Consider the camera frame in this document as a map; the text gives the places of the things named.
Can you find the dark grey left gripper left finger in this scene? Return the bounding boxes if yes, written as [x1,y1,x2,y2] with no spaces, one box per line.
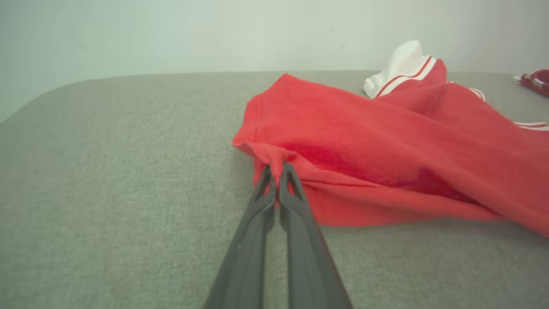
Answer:
[204,166,276,309]

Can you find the red shorts with white stripe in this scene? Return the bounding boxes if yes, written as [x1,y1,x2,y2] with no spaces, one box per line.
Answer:
[513,69,549,97]

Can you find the red Bulls basketball jersey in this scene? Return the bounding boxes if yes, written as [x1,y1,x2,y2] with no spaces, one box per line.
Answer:
[232,40,549,237]

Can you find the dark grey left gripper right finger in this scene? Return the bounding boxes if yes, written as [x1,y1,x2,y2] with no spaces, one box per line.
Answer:
[278,163,353,309]

